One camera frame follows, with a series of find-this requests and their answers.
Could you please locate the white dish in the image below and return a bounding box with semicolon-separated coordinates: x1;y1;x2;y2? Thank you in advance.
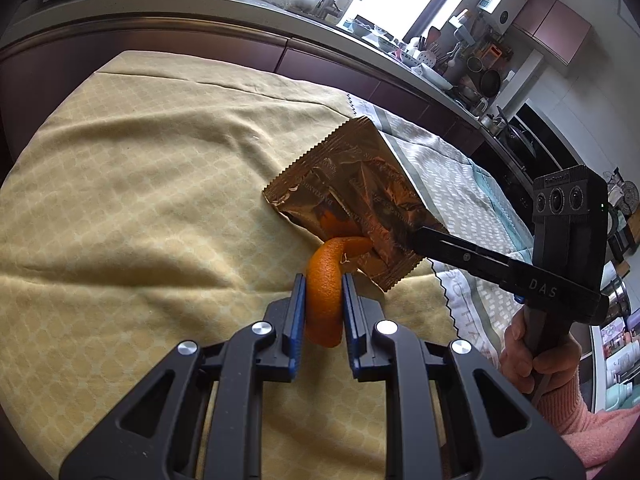
417;64;453;92

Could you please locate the yellow patterned blanket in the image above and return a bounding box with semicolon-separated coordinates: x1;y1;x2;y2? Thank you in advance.
0;50;537;480

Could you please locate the wall utensil rack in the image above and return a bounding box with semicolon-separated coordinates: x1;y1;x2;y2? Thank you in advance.
447;9;516;73

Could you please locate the black hanging pan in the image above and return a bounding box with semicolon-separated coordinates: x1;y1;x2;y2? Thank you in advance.
479;69;502;97

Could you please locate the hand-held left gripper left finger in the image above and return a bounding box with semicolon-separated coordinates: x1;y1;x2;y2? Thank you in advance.
59;273;307;480

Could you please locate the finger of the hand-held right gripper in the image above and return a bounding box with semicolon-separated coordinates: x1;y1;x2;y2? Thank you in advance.
411;226;517;287

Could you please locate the person's right hand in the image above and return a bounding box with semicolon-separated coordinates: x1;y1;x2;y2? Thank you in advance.
497;309;584;402

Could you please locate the steel kitchen faucet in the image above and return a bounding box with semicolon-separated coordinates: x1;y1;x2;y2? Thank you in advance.
315;0;347;24

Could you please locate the kitchen counter with cabinets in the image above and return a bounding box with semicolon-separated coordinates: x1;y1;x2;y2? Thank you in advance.
0;0;502;162

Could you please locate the steel pot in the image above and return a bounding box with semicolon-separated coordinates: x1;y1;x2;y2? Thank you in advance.
454;85;482;107

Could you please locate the person's right forearm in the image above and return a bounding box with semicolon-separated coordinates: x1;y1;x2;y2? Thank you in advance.
552;365;640;476

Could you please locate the shelf with bottles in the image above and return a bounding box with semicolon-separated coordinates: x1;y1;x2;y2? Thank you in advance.
590;260;640;401

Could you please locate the long orange peel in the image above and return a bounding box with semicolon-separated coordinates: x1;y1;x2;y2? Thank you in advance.
306;236;374;349

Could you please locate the large copper foil bag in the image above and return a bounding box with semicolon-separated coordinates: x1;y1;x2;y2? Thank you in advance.
262;116;452;293

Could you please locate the utensil holder with utensils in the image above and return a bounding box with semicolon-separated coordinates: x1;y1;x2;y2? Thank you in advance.
411;35;451;73

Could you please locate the black built-in stove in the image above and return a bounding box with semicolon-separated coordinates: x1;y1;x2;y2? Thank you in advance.
469;99;587;213

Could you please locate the pink wall cabinet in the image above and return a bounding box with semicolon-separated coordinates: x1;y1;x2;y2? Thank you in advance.
512;0;594;67

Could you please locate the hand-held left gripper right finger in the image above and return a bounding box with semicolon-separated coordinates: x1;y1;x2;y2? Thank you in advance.
341;273;586;480

